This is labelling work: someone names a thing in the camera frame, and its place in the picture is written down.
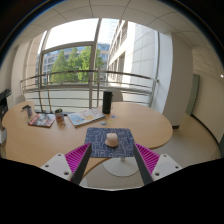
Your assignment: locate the white chair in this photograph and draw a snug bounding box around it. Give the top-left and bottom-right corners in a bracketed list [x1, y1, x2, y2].
[111, 89, 124, 103]

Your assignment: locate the white printed mug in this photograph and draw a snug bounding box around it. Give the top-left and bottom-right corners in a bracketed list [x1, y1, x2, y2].
[54, 108, 65, 124]

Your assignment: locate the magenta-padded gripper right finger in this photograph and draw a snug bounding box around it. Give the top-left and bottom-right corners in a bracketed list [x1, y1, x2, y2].
[132, 142, 184, 186]

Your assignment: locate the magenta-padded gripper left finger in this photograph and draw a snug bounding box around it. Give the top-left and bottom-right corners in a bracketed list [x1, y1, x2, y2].
[40, 142, 93, 185]

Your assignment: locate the black and white printer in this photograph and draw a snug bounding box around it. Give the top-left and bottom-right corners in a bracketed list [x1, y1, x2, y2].
[0, 88, 13, 121]

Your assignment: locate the black drink bottle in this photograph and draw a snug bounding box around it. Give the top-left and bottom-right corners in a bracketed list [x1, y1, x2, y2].
[101, 89, 114, 115]

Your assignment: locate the blue patterned mouse pad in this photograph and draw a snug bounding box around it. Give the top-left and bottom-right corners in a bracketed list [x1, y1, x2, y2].
[84, 126, 136, 159]

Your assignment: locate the red cover magazine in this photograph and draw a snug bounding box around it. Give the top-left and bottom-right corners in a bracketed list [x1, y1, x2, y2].
[27, 113, 56, 129]

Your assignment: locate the beige computer mouse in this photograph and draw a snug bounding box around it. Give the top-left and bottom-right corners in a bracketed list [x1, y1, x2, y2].
[104, 132, 120, 148]

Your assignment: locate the white round table base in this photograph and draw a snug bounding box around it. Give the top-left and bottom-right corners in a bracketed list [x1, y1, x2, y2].
[102, 156, 139, 178]

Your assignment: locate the light blue cover magazine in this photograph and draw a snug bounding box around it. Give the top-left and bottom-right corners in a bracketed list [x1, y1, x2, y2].
[67, 108, 107, 129]

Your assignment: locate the dark door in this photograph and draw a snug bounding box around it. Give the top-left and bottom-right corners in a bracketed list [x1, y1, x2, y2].
[185, 73, 201, 116]

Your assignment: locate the small printed cup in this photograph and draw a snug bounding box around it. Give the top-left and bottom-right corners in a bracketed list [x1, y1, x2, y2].
[24, 104, 34, 118]

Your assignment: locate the metal balcony railing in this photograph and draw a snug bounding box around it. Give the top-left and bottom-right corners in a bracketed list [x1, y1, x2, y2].
[19, 69, 159, 113]

